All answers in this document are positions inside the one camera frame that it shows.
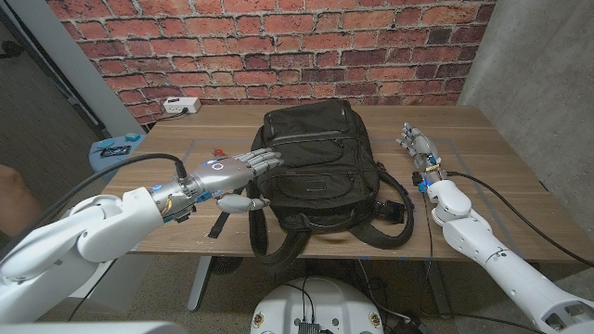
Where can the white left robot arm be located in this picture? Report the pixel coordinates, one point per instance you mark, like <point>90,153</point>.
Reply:
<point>93,232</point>

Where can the black round fan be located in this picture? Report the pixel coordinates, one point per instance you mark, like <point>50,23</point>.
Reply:
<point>226,265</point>

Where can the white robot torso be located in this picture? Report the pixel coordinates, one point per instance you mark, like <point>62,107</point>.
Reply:
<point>315,306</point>

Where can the person's bare leg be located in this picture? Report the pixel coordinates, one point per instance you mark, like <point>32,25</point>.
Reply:
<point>14,204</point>

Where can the teal round disc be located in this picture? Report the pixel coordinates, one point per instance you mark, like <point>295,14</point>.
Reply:
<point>106,143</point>

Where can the small teal block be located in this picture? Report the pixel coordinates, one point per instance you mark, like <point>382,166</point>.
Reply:
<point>132,137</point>

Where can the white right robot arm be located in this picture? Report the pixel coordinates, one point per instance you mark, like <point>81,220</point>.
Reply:
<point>501,264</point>

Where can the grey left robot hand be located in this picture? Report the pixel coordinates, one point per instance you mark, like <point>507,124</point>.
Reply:
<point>227,174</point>

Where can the printed brick wall backdrop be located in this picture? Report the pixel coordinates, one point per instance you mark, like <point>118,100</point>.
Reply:
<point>278,51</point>

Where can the blue round stool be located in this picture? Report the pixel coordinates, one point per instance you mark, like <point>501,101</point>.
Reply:
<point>109,167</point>

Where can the black backpack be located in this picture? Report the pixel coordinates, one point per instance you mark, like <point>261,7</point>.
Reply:
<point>325,162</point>

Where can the small red bottle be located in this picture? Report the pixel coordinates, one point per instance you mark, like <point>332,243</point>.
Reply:
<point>218,151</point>

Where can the black smartphone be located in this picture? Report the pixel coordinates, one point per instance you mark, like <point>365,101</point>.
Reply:
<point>115,151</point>

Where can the grey table leg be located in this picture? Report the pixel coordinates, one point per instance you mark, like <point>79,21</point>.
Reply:
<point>437,292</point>
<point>198,287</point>

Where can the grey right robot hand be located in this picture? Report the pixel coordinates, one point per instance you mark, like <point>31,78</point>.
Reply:
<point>424,153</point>

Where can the white power strip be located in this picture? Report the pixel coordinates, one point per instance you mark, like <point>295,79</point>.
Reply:
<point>181,105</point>

